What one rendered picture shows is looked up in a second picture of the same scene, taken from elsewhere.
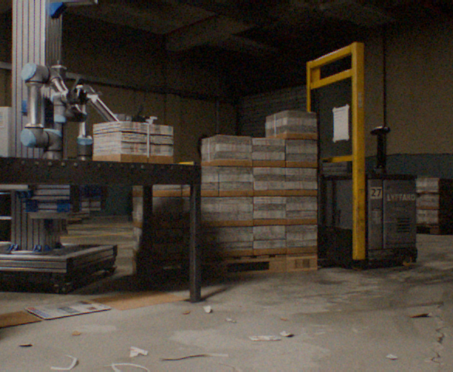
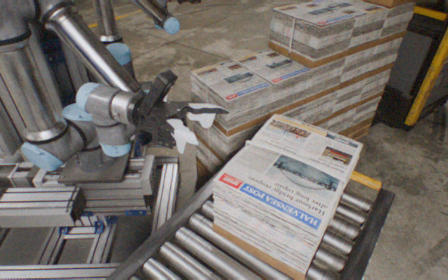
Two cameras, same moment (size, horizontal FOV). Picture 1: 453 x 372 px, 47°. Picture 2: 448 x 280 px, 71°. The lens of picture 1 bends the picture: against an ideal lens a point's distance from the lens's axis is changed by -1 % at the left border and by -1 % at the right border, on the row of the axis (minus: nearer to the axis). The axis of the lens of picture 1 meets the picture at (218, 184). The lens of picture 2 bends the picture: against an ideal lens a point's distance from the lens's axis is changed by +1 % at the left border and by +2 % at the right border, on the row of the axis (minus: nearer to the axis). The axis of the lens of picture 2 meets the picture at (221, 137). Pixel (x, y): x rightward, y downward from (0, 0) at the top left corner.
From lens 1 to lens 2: 2.82 m
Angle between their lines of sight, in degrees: 41
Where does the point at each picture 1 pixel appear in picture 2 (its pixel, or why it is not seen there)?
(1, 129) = not seen: outside the picture
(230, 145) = (330, 36)
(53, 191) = (116, 202)
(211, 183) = (301, 92)
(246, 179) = (336, 73)
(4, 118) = not seen: outside the picture
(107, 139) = (258, 224)
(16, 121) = not seen: outside the picture
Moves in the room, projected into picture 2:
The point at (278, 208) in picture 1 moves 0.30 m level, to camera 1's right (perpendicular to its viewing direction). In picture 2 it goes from (355, 93) to (394, 89)
